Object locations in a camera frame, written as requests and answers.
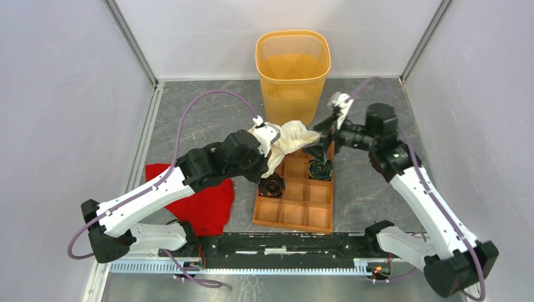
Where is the cream plastic trash bag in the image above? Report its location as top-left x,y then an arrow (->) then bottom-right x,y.
261,120 -> 320,179

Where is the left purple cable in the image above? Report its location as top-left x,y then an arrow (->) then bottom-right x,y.
67,89 -> 261,260

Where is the wooden compartment tray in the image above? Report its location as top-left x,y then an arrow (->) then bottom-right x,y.
252,147 -> 334,234

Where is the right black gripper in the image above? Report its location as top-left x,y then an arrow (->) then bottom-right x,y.
301,111 -> 378,164

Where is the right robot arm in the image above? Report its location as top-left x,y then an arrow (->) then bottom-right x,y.
305,103 -> 499,301

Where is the black rolled bag middle-left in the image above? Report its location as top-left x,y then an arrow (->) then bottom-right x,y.
258,173 -> 286,198

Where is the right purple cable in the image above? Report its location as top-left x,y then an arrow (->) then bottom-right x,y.
348,76 -> 487,302

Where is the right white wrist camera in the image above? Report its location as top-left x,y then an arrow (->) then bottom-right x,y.
328,92 -> 354,130

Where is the red cloth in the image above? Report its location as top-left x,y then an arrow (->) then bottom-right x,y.
166,179 -> 235,237

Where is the purple cable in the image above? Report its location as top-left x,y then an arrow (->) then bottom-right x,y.
67,89 -> 261,260
348,76 -> 487,302

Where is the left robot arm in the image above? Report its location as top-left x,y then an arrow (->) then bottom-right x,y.
81,125 -> 280,263

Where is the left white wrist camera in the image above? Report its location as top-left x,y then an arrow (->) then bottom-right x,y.
251,116 -> 281,158

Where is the yellow plastic trash bin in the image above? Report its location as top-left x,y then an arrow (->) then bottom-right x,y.
255,30 -> 331,125

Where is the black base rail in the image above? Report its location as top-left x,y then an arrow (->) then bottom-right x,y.
173,232 -> 389,270

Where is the black green rolled bag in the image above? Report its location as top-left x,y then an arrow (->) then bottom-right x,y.
308,159 -> 333,181

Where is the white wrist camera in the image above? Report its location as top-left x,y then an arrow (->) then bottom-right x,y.
251,116 -> 281,158
328,92 -> 354,130

